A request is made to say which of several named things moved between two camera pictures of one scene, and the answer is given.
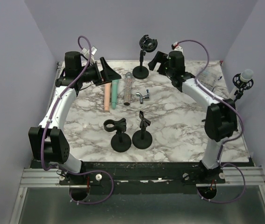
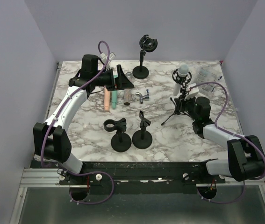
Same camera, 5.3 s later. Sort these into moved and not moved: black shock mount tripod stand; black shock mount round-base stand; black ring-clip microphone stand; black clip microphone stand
Moved: black shock mount tripod stand
Not moved: black shock mount round-base stand; black clip microphone stand; black ring-clip microphone stand
